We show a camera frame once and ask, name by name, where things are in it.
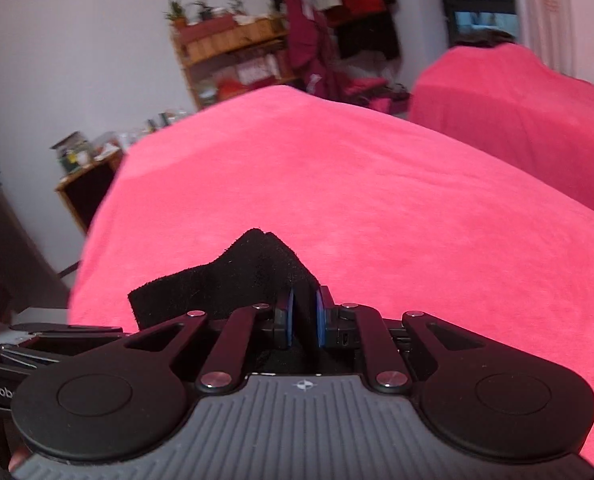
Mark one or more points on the black knit pants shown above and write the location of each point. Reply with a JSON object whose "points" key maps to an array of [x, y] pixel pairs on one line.
{"points": [[257, 270]]}

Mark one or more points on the red cloth pile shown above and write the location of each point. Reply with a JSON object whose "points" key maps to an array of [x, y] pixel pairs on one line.
{"points": [[372, 92]]}

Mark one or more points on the maroon garment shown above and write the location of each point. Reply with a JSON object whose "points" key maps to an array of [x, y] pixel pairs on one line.
{"points": [[309, 45]]}

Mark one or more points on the potted plant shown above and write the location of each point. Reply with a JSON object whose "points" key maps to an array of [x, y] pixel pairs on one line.
{"points": [[204, 7], [178, 12]]}

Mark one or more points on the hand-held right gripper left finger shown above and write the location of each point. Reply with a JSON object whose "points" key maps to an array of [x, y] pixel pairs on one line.
{"points": [[288, 317]]}

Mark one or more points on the dark cloth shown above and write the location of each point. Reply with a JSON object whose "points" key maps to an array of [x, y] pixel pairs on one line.
{"points": [[482, 39]]}

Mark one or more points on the red bed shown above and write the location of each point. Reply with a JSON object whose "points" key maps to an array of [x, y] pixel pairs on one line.
{"points": [[517, 110]]}

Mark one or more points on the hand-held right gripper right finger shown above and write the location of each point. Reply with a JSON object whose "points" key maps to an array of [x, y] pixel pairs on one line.
{"points": [[322, 317]]}

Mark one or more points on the wooden side table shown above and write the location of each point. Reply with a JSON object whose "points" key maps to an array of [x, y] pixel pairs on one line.
{"points": [[84, 195]]}

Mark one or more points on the pink fleece blanket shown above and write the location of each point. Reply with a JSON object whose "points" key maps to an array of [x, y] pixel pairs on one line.
{"points": [[352, 185]]}

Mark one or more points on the pale patterned curtain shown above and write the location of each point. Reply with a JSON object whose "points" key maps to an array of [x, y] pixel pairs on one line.
{"points": [[552, 10]]}

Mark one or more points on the clutter of small bottles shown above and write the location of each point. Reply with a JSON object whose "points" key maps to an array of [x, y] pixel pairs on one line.
{"points": [[84, 150]]}

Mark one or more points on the wooden shelf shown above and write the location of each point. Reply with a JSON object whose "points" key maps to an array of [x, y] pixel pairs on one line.
{"points": [[232, 55]]}

